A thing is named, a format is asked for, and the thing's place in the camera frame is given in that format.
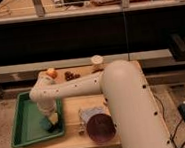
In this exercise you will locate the wooden table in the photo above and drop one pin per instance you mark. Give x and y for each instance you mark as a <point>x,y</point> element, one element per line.
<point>72,139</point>

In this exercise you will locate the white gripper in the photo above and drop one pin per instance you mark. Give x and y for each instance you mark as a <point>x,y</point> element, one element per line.
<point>47,108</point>

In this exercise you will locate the green plastic tray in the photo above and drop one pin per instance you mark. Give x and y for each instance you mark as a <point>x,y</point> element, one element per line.
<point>27,128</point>

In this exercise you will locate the brown grape bunch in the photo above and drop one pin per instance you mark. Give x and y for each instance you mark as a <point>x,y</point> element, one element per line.
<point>71,76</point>

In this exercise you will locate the orange fruit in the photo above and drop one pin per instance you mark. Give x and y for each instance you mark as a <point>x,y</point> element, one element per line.
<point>52,73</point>

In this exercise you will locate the white paper cup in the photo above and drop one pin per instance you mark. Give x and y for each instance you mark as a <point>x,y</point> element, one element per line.
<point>97,62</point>

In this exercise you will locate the purple plastic bowl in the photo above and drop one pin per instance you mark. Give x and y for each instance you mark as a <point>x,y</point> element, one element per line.
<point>101,128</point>

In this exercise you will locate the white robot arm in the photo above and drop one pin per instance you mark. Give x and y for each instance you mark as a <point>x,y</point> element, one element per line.
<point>133,108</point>

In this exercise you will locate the green yellow sponge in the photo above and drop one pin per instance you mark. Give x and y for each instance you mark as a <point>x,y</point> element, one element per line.
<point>51,123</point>

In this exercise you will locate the grey folded cloth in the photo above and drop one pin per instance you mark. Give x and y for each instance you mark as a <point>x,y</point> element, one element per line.
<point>87,113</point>

